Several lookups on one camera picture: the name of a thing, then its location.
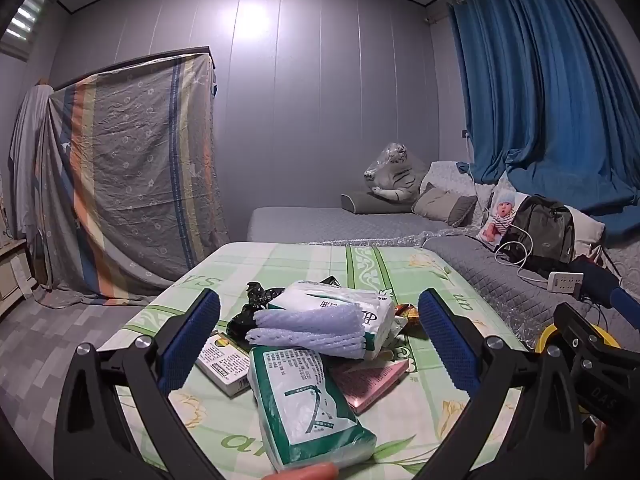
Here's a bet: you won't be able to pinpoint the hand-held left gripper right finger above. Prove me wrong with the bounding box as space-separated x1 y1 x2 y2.
417 287 588 480

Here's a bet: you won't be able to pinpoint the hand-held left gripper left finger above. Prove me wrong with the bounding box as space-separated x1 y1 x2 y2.
52 289 236 480

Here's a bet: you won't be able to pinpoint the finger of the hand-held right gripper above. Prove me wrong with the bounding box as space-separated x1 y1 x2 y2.
552 302 626 361

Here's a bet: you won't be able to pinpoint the white foam net sleeve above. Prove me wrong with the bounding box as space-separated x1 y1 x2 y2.
244 305 367 358

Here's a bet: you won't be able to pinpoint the green white tissue packet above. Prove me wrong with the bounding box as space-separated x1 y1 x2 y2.
266 280 396 361
247 346 377 472

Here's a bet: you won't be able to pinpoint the person's right hand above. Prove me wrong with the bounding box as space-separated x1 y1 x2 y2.
581 414 610 463

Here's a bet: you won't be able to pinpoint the person's left hand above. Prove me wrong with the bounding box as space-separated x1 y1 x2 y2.
276 461 342 480

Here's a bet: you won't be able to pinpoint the small white box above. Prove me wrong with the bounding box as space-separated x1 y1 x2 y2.
194 332 251 398

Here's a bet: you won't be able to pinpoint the dark navy clothing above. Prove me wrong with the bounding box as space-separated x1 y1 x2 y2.
567 257 640 331

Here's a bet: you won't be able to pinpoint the white power strip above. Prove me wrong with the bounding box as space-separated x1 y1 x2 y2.
547 271 585 295

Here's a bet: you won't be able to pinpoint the orange snack wrapper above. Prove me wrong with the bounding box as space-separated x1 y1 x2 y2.
392 304 426 331

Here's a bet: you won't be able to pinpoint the black plastic bag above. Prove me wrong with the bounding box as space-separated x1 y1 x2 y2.
226 280 286 348

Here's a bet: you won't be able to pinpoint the grey quilted blanket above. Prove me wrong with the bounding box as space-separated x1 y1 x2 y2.
422 232 640 333

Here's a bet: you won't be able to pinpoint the pink flat box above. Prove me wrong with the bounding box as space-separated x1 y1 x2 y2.
327 358 410 415

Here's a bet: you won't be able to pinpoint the white pillow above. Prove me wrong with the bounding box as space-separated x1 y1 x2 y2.
570 205 607 256

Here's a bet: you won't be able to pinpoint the dark green backpack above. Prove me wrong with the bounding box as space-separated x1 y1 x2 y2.
505 195 576 266

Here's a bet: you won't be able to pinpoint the green floral tablecloth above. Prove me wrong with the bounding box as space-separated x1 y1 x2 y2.
95 241 531 480

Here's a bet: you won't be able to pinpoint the baby doll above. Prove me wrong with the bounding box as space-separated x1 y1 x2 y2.
477 187 531 251

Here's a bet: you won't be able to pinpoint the grey beige cushion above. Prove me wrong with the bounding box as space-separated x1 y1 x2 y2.
412 182 478 227

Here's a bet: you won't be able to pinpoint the long grey pillow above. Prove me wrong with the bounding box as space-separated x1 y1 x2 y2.
341 191 418 216

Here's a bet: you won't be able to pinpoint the grey mattress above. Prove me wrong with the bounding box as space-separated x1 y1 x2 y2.
246 206 441 243

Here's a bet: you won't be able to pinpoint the pale quilted cover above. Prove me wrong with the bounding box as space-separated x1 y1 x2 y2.
419 160 496 201

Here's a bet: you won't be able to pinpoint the tiger plush in plastic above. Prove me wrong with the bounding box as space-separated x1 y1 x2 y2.
363 142 432 203

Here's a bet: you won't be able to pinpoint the striped grey bedsheet cover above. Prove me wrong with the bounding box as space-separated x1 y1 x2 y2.
35 49 231 308

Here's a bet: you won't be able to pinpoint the beige cabinet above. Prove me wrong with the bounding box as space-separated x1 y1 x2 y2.
0 237 38 318

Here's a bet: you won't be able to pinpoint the plain grey cloth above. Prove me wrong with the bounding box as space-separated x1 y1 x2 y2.
7 84 56 241

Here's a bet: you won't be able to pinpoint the blue curtain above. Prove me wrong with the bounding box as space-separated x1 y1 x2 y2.
446 0 640 216

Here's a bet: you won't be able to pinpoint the white window blind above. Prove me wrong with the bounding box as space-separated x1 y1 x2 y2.
0 0 51 56

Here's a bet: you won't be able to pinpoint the white cable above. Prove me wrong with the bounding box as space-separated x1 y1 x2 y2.
495 225 551 281

